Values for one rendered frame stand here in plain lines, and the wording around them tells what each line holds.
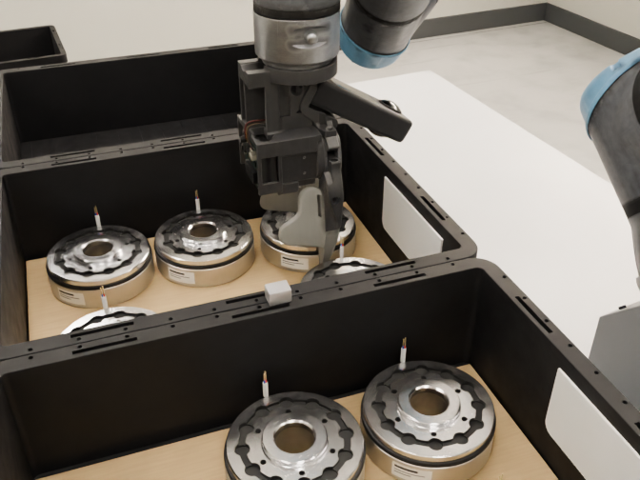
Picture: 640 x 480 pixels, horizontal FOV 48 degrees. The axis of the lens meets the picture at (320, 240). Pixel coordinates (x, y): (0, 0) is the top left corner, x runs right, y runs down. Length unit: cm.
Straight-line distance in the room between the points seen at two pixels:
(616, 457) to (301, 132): 37
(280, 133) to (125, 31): 293
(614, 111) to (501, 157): 54
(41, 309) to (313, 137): 31
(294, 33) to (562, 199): 68
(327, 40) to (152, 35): 298
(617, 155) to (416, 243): 22
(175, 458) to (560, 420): 29
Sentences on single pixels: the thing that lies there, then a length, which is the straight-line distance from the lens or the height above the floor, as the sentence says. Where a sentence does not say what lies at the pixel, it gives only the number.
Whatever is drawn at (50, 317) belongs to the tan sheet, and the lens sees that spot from 75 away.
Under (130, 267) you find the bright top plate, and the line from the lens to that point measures 74.
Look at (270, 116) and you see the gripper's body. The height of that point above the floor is 101.
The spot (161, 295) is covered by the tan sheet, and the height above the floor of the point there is 83.
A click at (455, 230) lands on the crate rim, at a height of 93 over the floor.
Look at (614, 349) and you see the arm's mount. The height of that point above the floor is 76.
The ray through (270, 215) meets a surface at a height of 86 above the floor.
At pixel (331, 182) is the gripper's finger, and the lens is 67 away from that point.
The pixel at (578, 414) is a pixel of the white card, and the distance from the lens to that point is 54.
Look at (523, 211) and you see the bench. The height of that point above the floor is 70.
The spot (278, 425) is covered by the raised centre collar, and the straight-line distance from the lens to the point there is 55.
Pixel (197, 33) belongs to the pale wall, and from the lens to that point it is 365.
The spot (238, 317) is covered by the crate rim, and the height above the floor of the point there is 93.
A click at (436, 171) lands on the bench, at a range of 124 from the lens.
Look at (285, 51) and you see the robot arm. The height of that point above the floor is 107.
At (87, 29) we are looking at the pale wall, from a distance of 354.
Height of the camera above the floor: 128
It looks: 34 degrees down
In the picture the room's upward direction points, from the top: straight up
